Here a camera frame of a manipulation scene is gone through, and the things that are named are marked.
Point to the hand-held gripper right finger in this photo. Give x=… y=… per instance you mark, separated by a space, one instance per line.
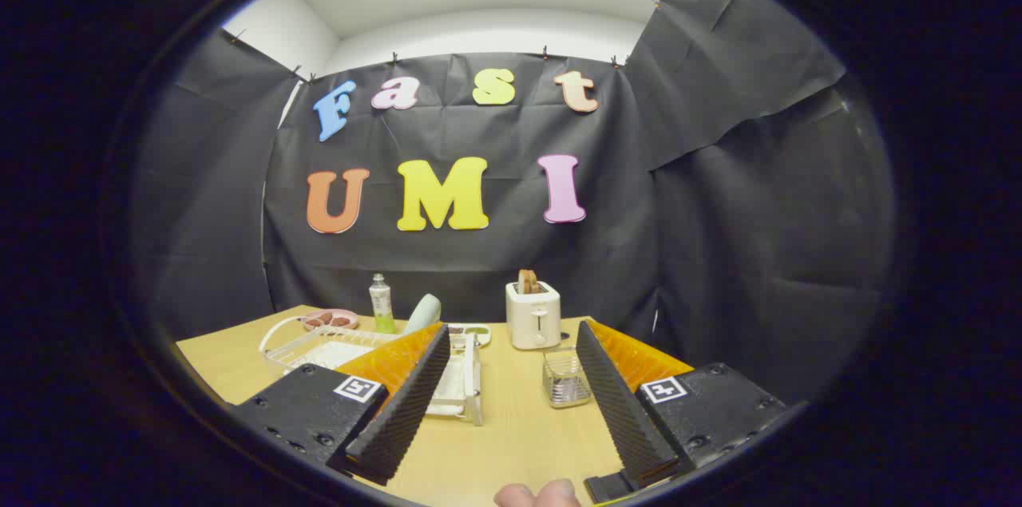
x=619 y=403

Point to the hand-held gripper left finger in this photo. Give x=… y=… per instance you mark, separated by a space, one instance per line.
x=407 y=411

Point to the light green plate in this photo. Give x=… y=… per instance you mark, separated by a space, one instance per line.
x=423 y=314

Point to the white divided dish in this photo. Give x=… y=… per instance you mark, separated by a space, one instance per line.
x=483 y=338

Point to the pink plate with food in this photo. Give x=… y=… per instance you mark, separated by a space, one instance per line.
x=349 y=314

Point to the green drink bottle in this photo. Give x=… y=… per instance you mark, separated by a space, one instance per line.
x=382 y=303

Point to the white toaster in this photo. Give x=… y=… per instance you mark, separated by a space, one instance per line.
x=533 y=319

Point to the brown bread slice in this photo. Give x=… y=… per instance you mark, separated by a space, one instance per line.
x=528 y=282

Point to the black backdrop cloth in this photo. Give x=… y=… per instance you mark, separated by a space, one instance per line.
x=718 y=251

